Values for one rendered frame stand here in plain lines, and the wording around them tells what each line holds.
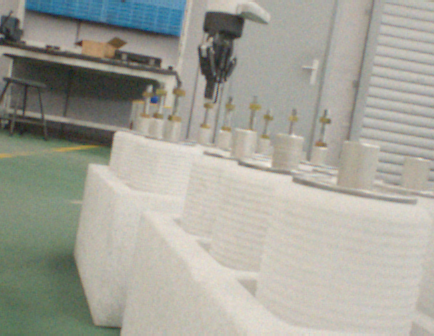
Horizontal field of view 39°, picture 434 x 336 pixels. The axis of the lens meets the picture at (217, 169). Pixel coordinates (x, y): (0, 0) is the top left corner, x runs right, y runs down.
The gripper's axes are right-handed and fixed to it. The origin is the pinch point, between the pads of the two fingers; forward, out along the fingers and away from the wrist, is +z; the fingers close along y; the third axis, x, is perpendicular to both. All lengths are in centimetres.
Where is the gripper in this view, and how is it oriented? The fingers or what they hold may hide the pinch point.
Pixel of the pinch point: (211, 92)
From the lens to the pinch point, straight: 114.0
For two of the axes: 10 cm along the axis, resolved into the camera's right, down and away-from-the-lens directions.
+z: -1.7, 9.8, 0.5
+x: 8.9, 1.8, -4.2
